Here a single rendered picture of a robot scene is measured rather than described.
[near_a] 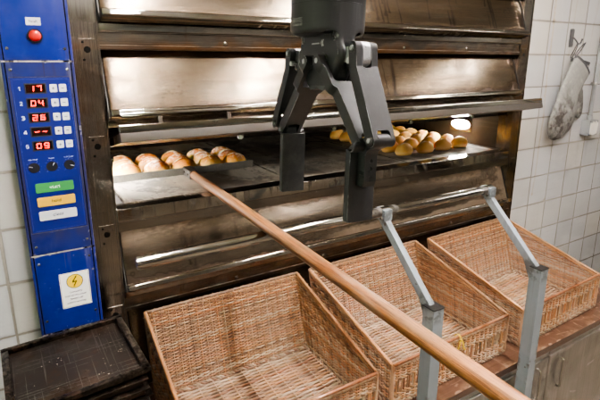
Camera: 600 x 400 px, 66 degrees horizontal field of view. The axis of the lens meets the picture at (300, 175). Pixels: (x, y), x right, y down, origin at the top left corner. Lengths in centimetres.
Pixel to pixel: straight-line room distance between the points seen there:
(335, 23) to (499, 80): 189
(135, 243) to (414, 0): 134
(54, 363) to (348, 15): 110
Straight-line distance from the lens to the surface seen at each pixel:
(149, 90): 140
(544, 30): 256
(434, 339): 75
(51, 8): 134
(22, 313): 152
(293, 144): 54
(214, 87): 146
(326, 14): 45
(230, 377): 167
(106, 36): 139
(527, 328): 179
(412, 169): 197
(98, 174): 141
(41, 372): 131
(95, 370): 126
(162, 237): 152
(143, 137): 126
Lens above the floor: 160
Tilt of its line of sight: 14 degrees down
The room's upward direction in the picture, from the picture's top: straight up
